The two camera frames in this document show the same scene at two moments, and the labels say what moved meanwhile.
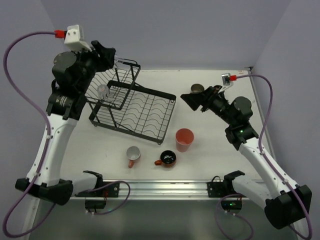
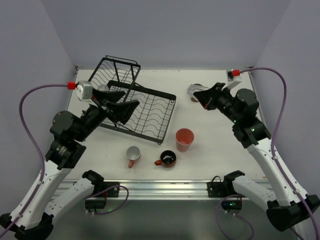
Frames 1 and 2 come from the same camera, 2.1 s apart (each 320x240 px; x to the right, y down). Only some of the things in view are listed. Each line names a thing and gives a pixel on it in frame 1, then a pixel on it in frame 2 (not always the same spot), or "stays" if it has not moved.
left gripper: [104, 56] to [102, 106]
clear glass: [103, 91] stays
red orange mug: [167, 159] stays
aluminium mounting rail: [171, 190] stays
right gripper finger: [196, 99] to [208, 97]
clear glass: [119, 62] to [194, 87]
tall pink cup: [184, 138] stays
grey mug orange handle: [133, 153] stays
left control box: [95, 204] stays
